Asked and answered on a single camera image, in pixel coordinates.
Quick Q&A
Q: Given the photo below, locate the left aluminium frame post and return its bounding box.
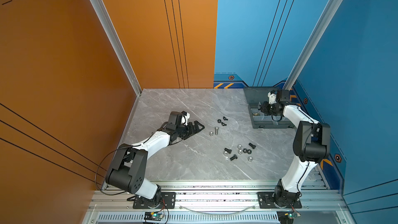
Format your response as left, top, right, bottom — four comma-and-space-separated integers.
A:
89, 0, 142, 97

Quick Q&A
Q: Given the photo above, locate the black bolt lower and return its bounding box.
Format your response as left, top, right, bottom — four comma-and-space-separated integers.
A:
230, 154, 237, 161

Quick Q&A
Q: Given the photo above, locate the aluminium frame post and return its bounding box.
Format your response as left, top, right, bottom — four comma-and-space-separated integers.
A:
89, 0, 142, 97
283, 0, 343, 90

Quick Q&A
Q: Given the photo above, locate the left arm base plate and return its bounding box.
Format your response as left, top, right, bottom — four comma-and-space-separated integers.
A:
133, 192, 176, 209

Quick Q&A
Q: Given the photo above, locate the aluminium front rail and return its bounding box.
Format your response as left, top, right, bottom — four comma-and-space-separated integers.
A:
83, 179, 354, 224

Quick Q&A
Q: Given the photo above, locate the right circuit board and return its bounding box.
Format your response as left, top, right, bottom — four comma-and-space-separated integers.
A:
277, 212, 301, 224

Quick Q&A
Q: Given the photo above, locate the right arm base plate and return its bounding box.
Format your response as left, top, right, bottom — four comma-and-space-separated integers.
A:
257, 191, 303, 209

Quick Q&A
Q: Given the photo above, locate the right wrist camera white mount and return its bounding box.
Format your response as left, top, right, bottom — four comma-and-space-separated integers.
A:
268, 90, 282, 104

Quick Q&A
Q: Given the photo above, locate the grey plastic organizer box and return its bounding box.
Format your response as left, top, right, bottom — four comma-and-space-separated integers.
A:
244, 87, 295, 129

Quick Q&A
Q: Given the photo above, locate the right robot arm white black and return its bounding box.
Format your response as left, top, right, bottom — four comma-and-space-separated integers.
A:
260, 89, 331, 208

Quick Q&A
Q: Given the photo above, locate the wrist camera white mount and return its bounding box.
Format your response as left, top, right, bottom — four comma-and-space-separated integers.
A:
167, 111, 189, 125
268, 90, 282, 104

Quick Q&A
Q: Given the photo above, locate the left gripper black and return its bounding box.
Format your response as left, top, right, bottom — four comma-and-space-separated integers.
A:
175, 121, 204, 140

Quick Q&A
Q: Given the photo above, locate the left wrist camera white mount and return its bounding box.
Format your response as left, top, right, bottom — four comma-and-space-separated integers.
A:
167, 111, 189, 125

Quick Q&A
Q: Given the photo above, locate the green circuit board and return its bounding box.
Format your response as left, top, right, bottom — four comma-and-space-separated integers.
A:
144, 212, 165, 223

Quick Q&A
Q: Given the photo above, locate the right aluminium frame post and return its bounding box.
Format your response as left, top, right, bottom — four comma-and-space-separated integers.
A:
283, 0, 343, 90

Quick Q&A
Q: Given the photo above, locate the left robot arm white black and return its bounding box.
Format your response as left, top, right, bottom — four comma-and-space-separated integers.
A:
105, 120, 205, 208

